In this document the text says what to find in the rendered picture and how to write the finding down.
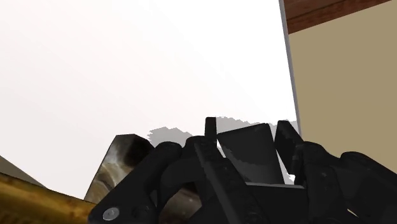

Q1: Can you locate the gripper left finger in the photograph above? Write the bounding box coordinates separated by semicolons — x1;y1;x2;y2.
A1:
87;116;268;224

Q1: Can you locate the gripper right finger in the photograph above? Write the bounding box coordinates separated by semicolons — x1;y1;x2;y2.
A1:
274;119;397;224

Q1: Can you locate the brown marbled vase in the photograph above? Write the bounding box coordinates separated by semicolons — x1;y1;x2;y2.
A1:
83;133;203;224

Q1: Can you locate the dark grey flat block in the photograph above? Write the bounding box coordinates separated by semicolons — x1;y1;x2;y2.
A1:
216;123;285;185

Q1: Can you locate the golden brown wooden object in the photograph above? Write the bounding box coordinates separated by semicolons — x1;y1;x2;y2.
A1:
0;172;97;224

